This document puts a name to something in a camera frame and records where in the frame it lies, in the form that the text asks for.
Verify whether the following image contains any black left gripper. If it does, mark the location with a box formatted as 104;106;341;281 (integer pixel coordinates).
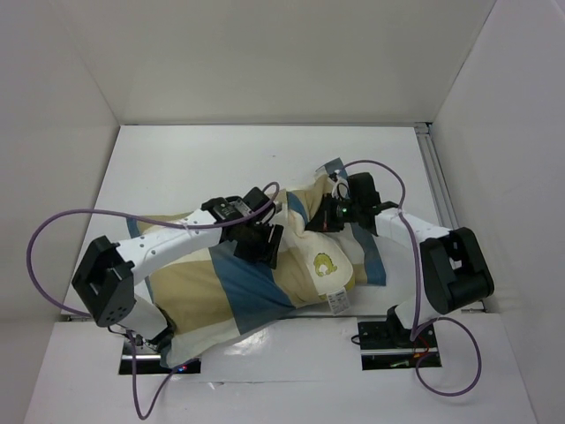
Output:
232;218;283;269

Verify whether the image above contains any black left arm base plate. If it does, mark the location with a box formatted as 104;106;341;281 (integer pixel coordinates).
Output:
108;327;201;375

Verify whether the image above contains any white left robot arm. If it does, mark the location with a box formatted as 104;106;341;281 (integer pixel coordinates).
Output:
72;188;283;352

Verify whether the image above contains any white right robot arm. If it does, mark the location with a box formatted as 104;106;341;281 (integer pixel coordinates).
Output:
305;170;494;347

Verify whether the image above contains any blue beige plaid pillowcase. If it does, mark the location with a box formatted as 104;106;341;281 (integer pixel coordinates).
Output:
146;158;387;368

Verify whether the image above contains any aluminium frame rail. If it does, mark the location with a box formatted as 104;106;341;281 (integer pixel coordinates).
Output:
415;124;493;313

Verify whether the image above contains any cream pillow with duck patch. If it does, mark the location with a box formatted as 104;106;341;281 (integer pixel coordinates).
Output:
283;175;355;315

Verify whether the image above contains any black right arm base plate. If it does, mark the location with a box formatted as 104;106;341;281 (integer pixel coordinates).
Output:
350;321;442;371

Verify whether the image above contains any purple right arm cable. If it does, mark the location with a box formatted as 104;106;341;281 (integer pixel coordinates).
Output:
342;159;483;395

